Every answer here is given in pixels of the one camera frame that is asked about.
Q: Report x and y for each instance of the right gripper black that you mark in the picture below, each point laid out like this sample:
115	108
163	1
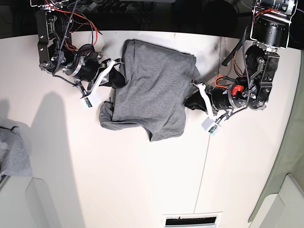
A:
86	70

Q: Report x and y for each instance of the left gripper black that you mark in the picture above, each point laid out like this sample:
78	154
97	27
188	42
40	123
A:
221	99

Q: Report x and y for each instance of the grey t-shirt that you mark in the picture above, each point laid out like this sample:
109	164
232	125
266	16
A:
158	80

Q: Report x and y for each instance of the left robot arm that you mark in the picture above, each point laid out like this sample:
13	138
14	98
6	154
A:
267	32

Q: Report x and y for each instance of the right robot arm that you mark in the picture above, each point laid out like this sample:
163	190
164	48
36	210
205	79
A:
55	21

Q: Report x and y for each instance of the white floor vent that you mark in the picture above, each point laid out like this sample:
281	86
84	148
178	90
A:
196	220

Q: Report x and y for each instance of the grey cloth pile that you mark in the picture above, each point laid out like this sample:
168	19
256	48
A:
15	149

